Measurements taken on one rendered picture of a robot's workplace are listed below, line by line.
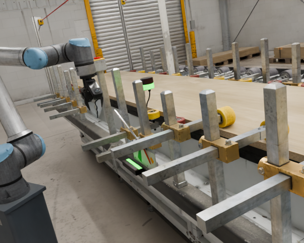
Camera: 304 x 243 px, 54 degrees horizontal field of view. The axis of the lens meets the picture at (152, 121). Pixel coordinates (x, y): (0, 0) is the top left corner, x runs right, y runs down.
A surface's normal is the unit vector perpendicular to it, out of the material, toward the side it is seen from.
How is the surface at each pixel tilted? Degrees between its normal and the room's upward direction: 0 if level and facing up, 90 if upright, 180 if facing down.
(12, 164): 90
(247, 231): 0
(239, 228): 0
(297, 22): 90
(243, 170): 90
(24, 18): 90
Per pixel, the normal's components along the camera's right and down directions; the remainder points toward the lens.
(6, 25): 0.46, 0.18
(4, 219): -0.53, 0.33
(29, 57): -0.29, 0.33
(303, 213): -0.87, 0.27
